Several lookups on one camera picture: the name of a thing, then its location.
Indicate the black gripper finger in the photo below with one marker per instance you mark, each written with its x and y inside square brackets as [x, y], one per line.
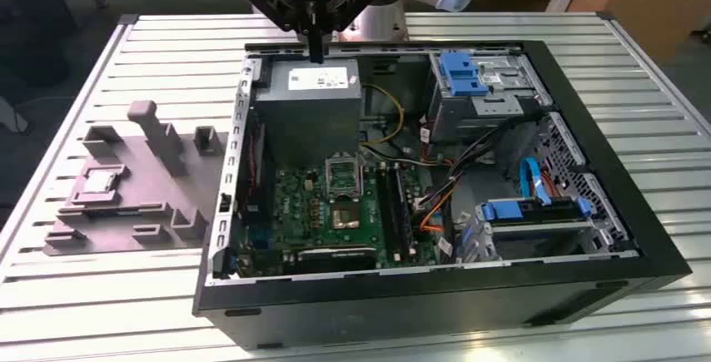
[349, 10]
[277, 8]

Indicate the silver CPU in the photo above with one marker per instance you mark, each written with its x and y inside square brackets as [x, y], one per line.
[100, 182]

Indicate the CPU socket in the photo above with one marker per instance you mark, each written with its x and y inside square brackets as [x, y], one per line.
[345, 216]

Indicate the blue drive latch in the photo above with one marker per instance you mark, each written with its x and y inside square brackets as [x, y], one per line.
[457, 70]

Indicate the grey power supply unit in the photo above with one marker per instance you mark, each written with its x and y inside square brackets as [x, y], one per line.
[311, 120]

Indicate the metal drive cage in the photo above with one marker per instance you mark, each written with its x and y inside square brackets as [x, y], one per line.
[493, 106]

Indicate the black case fan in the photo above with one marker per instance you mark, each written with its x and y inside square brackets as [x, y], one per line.
[255, 170]

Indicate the metal locking lever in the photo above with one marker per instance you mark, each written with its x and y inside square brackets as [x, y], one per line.
[363, 183]

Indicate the grey parts rack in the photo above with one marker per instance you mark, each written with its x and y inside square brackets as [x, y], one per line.
[144, 170]

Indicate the green motherboard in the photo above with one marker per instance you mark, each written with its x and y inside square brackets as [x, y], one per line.
[293, 212]

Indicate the black RAM stick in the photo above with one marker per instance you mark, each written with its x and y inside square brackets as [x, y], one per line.
[400, 212]

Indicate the wooden cabinet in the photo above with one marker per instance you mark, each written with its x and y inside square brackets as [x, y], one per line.
[655, 4]

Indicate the hard disk in blue carrier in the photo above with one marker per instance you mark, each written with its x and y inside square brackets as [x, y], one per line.
[503, 211]

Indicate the green RAM stick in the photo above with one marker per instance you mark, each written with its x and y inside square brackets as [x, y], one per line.
[110, 213]

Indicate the black graphics card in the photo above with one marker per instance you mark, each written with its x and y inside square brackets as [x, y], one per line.
[333, 256]

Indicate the metal disk bay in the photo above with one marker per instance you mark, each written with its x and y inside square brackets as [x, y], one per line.
[532, 229]

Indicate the black PC case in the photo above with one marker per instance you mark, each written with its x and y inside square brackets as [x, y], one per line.
[388, 316]

